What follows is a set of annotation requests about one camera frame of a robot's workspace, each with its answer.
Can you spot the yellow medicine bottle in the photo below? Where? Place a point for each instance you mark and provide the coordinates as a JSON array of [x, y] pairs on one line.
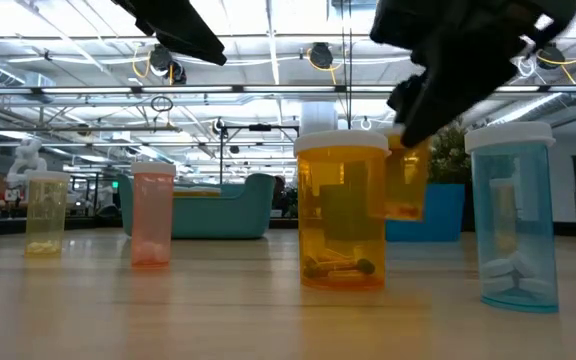
[[46, 220]]

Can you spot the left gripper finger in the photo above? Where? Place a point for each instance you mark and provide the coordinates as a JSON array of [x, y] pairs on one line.
[[178, 25]]

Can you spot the white robot figure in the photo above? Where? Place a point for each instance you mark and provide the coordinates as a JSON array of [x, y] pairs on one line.
[[25, 157]]

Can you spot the blue plastic bin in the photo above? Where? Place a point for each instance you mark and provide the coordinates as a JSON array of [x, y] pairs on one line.
[[443, 215]]

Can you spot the white round pillar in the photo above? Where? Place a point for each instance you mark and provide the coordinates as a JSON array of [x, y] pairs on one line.
[[318, 117]]

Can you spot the teal plastic bin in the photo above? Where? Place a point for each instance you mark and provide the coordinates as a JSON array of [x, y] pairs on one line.
[[218, 217]]

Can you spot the black stand frame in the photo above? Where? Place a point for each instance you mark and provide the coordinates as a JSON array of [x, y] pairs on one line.
[[260, 127]]

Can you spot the pink medicine bottle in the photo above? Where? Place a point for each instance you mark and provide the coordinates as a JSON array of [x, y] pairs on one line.
[[153, 220]]

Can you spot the large orange medicine bottle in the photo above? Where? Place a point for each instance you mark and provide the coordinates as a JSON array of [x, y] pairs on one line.
[[209, 190], [185, 190], [408, 185], [340, 225]]

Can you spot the blue medicine bottle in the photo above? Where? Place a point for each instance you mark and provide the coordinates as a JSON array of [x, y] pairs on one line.
[[538, 225]]

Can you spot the potted green plant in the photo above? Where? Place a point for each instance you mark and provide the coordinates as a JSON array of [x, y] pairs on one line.
[[448, 155]]

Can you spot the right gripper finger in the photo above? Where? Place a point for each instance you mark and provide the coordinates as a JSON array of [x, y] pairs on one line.
[[448, 100], [404, 95]]

